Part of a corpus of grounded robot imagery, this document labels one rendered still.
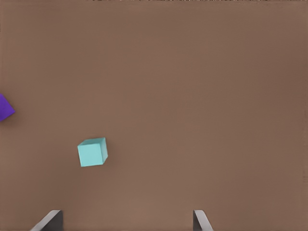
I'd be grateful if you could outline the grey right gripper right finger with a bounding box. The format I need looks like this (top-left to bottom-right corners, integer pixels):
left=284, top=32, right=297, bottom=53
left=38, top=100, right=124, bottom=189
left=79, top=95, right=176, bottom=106
left=192, top=209, right=214, bottom=231

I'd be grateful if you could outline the cyan wooden cube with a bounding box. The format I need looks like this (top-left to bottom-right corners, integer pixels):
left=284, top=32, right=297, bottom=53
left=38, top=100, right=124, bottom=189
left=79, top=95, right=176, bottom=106
left=77, top=137, right=109, bottom=168

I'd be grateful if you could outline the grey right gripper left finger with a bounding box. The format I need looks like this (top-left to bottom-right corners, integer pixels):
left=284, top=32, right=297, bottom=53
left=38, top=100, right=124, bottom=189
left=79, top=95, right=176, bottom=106
left=30, top=209, right=64, bottom=231

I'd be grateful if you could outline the purple wooden cube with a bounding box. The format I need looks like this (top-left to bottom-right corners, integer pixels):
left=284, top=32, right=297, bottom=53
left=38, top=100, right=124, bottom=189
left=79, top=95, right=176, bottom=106
left=0, top=93, right=16, bottom=122

